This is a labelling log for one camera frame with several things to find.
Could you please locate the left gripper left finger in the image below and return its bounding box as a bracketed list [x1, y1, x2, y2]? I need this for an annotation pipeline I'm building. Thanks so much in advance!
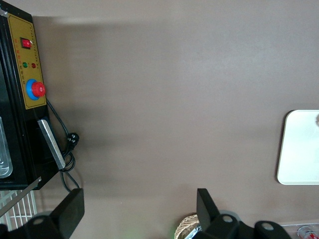
[23, 188, 85, 239]

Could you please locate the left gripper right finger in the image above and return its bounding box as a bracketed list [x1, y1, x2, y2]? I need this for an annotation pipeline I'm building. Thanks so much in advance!
[196, 188, 240, 239]

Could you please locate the beige plastic tray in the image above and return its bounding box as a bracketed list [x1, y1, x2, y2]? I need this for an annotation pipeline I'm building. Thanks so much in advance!
[276, 110, 319, 186]

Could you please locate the light oval wicker basket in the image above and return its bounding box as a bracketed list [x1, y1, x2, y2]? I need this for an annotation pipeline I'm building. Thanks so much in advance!
[174, 212, 208, 239]

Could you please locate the clear acrylic bottle rack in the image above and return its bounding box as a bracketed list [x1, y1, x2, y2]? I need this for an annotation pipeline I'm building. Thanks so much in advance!
[281, 222, 319, 239]

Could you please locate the black sealing machine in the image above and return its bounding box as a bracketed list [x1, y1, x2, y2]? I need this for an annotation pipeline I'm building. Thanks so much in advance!
[0, 6, 61, 192]

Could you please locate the clear plastic container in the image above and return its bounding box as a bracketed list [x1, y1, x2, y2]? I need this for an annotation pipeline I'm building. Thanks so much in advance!
[0, 115, 14, 179]

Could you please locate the red cola bottle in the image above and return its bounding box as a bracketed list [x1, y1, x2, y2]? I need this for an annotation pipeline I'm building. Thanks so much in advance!
[297, 225, 319, 238]

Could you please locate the brown table cover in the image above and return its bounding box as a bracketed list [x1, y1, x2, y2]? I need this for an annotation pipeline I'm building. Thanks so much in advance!
[0, 0, 319, 239]

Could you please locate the red emergency stop button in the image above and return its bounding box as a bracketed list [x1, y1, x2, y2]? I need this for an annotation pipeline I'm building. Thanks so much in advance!
[25, 78, 46, 101]

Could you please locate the white wire basket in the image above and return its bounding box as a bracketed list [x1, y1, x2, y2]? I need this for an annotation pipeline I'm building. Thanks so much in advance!
[0, 188, 54, 239]

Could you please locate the black machine power cable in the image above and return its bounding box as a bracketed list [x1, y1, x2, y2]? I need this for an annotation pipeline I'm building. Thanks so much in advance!
[45, 99, 82, 194]

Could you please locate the silver machine handle bar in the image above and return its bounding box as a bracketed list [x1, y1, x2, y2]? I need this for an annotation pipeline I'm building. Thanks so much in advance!
[36, 119, 66, 170]

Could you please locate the red rocker switch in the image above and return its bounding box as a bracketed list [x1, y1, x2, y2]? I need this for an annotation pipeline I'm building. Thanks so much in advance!
[20, 37, 32, 50]

